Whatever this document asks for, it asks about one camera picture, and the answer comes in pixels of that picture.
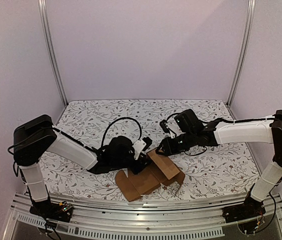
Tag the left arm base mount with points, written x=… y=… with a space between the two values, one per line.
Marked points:
x=46 y=209

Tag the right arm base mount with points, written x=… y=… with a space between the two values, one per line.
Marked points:
x=248 y=209

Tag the left aluminium frame post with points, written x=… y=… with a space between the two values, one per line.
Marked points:
x=42 y=7

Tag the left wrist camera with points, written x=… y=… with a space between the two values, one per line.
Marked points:
x=141 y=145

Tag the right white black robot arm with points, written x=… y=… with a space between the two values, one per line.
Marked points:
x=221 y=131

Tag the right aluminium frame post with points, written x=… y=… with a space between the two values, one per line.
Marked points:
x=243 y=51

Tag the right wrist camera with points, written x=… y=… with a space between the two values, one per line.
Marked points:
x=166 y=129

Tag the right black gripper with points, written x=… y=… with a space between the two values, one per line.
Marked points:
x=170 y=144

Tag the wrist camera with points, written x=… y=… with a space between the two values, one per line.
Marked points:
x=166 y=129
x=141 y=145

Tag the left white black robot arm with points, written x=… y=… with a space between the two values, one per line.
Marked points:
x=38 y=136

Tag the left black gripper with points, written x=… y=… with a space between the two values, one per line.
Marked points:
x=140 y=166

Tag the aluminium frame post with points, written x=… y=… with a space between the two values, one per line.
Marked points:
x=42 y=7
x=243 y=51

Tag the front aluminium rail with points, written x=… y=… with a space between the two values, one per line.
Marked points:
x=96 y=219

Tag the brown cardboard box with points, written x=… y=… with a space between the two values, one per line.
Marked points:
x=161 y=172

